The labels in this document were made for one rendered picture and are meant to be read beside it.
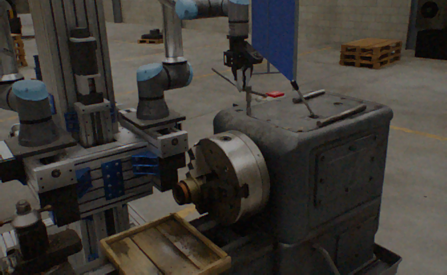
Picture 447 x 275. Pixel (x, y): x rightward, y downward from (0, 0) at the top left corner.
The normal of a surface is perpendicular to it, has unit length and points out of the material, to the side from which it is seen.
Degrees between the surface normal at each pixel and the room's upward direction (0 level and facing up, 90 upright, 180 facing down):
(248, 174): 64
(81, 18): 90
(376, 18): 90
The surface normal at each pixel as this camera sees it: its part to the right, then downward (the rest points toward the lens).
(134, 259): -0.03, -0.94
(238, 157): 0.37, -0.53
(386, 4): -0.73, 0.25
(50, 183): 0.58, 0.26
